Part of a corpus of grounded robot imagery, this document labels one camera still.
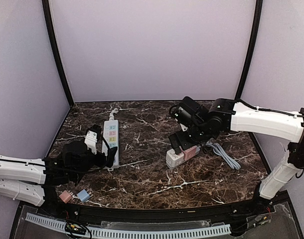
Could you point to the white multicolour power strip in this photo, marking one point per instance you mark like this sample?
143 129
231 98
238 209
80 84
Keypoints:
111 136

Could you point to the black front rail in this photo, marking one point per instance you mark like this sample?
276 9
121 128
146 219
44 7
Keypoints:
232 213

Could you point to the pink plug adapter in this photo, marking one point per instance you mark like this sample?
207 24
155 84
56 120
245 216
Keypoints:
66 196

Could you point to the pink cube socket adapter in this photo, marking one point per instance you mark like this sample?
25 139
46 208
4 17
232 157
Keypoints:
191 152

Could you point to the slotted grey cable duct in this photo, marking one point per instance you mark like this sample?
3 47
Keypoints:
117 230

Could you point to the right black frame post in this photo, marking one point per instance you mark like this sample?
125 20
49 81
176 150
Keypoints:
250 50

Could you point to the black frame post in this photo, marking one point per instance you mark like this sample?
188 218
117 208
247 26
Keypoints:
55 51
250 50

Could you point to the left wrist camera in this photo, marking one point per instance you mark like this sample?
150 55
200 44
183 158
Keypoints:
92 136

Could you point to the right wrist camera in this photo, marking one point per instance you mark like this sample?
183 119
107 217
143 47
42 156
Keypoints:
181 116

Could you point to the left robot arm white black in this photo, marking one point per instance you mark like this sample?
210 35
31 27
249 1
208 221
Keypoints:
34 180

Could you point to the small circuit board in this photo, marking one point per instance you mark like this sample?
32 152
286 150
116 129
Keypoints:
75 229

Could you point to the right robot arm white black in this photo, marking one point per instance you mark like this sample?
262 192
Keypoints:
199 125

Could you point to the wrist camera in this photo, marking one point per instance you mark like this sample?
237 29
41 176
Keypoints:
92 136
181 116

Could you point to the white cube socket adapter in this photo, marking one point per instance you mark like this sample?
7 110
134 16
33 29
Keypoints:
174 160

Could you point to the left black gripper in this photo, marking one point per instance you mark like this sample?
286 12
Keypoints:
102 156

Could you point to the blue plug adapter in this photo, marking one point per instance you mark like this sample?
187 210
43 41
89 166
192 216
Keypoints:
84 195

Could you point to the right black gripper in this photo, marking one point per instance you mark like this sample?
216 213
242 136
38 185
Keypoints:
179 140

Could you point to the left black frame post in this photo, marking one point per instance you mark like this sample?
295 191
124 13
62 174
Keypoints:
55 51

